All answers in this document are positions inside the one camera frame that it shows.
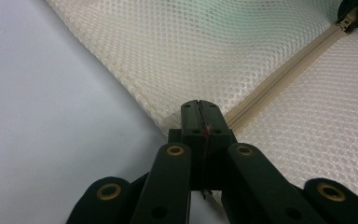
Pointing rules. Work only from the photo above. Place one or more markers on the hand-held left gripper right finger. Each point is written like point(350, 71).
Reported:
point(216, 137)

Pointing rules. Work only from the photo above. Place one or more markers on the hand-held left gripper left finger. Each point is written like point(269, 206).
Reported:
point(194, 137)

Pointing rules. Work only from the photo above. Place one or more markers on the white mesh laundry bag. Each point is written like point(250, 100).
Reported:
point(183, 62)

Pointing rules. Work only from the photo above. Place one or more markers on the pale green cloth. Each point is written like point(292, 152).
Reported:
point(239, 18)

